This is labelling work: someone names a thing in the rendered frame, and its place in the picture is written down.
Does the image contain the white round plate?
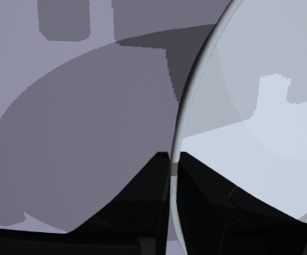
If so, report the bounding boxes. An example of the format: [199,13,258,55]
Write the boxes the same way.
[170,0,307,255]

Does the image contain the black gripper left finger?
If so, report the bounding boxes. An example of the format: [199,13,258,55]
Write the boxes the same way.
[0,152,171,255]

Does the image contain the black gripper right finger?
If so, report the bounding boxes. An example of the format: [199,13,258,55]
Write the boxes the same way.
[176,152,307,255]

